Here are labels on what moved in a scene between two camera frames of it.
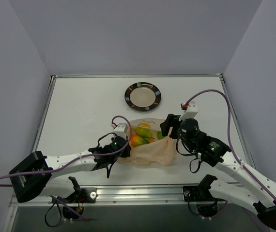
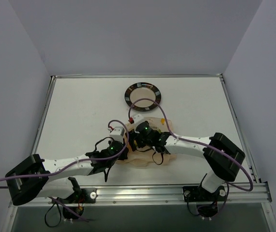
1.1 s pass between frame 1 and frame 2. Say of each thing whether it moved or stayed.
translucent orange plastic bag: stayed
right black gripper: moved
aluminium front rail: stayed
